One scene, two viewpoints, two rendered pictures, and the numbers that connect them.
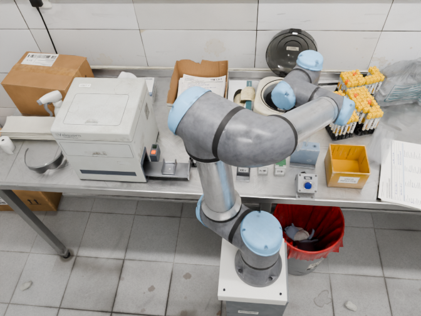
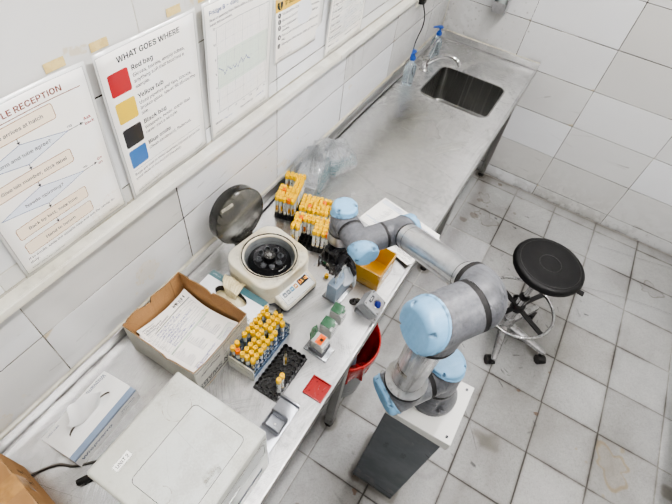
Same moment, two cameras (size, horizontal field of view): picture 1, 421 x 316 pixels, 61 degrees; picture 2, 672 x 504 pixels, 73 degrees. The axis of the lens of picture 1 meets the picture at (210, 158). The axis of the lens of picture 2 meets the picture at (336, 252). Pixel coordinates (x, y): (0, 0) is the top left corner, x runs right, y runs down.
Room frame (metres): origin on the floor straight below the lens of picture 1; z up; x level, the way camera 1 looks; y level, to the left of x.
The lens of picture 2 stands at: (0.61, 0.55, 2.27)
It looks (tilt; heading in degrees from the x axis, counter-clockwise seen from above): 51 degrees down; 285
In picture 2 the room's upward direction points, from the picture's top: 9 degrees clockwise
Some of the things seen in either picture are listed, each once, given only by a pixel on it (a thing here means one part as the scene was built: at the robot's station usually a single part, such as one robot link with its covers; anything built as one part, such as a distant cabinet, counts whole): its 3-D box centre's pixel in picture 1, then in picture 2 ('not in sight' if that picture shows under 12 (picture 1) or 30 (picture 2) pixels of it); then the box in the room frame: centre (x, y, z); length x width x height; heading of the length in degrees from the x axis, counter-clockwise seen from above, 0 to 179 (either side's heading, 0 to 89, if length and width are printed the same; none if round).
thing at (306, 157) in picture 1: (304, 153); (338, 285); (0.82, -0.37, 0.92); 0.10 x 0.07 x 0.10; 76
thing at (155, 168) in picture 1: (163, 167); (270, 430); (0.81, 0.18, 0.92); 0.21 x 0.07 x 0.05; 81
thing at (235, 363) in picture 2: not in sight; (260, 344); (0.97, -0.05, 0.91); 0.20 x 0.10 x 0.07; 81
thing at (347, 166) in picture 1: (346, 166); (371, 264); (0.74, -0.51, 0.93); 0.13 x 0.13 x 0.10; 80
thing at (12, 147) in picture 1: (7, 145); not in sight; (1.02, 0.86, 0.90); 0.06 x 0.06 x 0.06; 81
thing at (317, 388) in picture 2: not in sight; (317, 388); (0.74, 0.00, 0.88); 0.07 x 0.07 x 0.01; 81
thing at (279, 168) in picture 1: (279, 166); (337, 313); (0.78, -0.26, 0.91); 0.05 x 0.04 x 0.07; 171
